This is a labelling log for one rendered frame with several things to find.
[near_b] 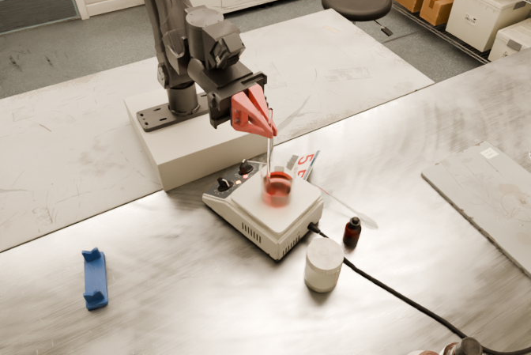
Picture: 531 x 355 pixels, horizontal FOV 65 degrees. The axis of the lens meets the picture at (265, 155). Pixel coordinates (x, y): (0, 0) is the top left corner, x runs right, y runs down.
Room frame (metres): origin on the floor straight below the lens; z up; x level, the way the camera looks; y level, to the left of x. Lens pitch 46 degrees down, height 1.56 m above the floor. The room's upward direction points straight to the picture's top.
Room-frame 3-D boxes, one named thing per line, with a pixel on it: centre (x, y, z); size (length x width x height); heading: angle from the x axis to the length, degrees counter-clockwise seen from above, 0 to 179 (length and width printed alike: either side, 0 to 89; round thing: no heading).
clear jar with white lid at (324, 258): (0.34, -0.09, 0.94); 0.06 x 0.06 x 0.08
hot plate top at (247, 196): (0.46, -0.02, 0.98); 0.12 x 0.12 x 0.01; 47
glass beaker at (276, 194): (0.45, -0.02, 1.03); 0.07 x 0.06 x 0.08; 36
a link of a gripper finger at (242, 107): (0.48, 0.01, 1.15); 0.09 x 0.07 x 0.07; 36
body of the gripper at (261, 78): (0.53, 0.06, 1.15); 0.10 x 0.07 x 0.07; 127
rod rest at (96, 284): (0.34, 0.29, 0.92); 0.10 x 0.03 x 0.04; 19
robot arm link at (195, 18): (0.61, 0.11, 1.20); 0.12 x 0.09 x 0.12; 31
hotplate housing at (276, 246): (0.47, 0.00, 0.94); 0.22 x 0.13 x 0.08; 47
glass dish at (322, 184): (0.52, -0.11, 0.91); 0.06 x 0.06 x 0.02
